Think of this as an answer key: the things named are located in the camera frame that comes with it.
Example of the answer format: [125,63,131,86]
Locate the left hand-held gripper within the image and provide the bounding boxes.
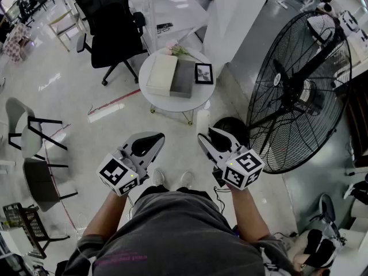
[96,131,166,197]

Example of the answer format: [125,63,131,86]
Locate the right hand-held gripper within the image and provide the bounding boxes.
[197,126,266,191]

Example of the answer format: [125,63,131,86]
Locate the grey box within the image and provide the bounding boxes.
[168,59,196,99]

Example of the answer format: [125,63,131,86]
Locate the person's left forearm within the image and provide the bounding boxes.
[82,189,129,243]

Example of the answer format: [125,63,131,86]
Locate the person's right forearm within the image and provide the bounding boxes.
[228,184,273,241]

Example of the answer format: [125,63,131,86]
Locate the white cylinder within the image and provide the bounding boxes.
[195,109,213,135]

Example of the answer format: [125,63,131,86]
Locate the person's left white shoe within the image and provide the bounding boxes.
[151,168,166,187]

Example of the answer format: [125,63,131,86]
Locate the person's white shoe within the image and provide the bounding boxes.
[179,170,194,189]
[151,168,166,187]

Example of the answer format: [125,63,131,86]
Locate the person's right white shoe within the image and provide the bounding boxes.
[179,170,194,189]

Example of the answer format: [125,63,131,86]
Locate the round white side table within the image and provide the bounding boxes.
[138,47,216,125]

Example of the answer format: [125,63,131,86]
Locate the person's black trousers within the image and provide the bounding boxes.
[140,183,214,202]

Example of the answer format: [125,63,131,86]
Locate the person's grey shirt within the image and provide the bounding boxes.
[55,190,294,276]

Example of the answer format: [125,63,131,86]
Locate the large black floor fan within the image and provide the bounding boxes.
[213,9,353,175]

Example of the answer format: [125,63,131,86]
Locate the pink flower bunch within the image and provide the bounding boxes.
[164,39,202,62]

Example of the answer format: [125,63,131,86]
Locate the dark grey chair black legs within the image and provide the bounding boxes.
[22,157,79,213]

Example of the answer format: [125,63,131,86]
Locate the black office chair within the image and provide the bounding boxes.
[74,0,150,87]

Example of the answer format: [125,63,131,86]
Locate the white square column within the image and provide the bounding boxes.
[202,0,278,77]

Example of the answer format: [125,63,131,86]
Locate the light grey chair black legs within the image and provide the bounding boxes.
[5,97,69,159]

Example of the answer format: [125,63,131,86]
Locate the white shelf unit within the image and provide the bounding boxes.
[128,0,221,55]

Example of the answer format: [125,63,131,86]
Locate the black cable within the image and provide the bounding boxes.
[213,185,229,214]

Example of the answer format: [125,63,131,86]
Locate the small black picture frame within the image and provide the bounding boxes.
[194,63,214,85]

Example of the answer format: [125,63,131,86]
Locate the wooden frame chair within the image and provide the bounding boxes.
[47,9,87,53]

